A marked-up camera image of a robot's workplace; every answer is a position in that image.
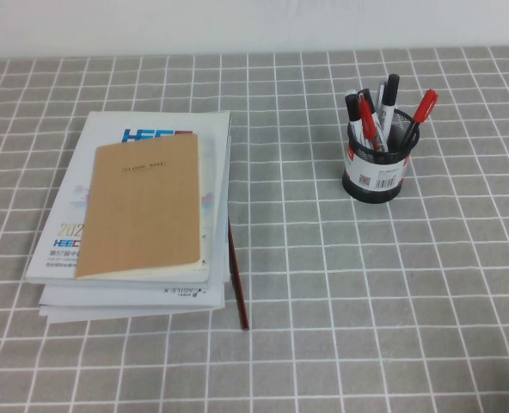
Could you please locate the black-capped whiteboard marker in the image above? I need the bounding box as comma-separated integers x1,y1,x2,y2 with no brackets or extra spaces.
344,91,367,139

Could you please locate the black mesh pen holder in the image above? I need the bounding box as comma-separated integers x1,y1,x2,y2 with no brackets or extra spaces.
340,108,421,202

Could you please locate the red gel pen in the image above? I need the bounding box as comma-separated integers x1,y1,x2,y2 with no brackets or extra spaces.
357,95,384,151

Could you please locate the silver pen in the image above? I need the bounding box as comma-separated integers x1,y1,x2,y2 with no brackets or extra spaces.
375,80,388,117

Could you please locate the black pen with red cap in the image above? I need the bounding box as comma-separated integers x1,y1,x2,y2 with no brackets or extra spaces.
394,89,439,154

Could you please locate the red pencil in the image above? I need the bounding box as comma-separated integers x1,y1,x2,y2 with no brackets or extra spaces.
227,214,250,331

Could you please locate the brown kraft notebook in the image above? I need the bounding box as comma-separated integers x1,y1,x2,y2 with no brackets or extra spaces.
74,132,203,280

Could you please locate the grey checked tablecloth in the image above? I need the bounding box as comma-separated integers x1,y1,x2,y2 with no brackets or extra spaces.
0,46,509,413

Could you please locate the white HEEC catalogue book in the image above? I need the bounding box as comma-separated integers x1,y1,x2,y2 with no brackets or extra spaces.
24,110,232,285

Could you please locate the white AgileX brochure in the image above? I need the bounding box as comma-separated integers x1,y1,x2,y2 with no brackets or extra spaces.
38,281,226,310

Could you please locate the slim black-capped marker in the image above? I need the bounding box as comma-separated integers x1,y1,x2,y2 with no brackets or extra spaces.
378,73,401,139

